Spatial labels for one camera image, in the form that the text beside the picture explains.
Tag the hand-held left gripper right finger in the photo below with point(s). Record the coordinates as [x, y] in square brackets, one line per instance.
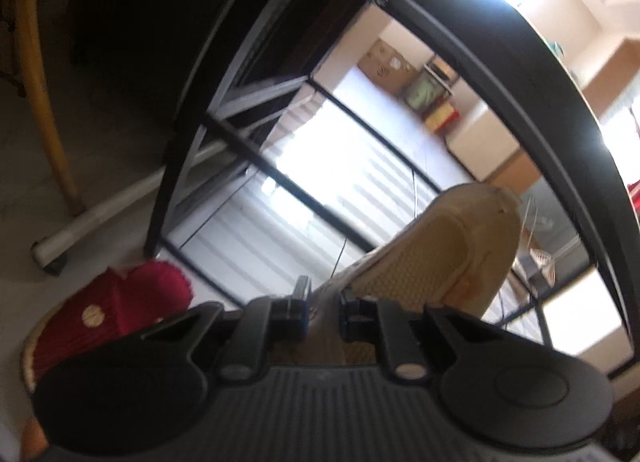
[352, 324]

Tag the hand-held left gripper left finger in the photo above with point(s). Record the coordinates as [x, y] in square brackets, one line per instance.
[302, 312]

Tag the beige knit sneaker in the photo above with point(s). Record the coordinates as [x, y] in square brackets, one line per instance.
[440, 252]

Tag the black metal shoe rack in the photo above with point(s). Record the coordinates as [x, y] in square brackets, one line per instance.
[550, 107]

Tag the red slipper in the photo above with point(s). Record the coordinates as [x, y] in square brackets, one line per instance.
[135, 302]

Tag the white cabinet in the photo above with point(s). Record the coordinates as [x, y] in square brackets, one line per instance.
[480, 142]

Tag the wooden door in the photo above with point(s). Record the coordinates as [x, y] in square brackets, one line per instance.
[515, 172]

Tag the white tube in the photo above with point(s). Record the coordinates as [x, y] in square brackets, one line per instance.
[100, 212]

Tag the red and yellow box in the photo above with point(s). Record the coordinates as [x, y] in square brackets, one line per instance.
[442, 117]

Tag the green framed picture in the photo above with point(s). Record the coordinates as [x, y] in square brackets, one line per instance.
[425, 92]

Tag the cardboard box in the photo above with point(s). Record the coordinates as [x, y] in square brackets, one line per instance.
[385, 67]

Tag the wooden chair leg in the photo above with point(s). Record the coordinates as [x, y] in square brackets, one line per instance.
[45, 117]

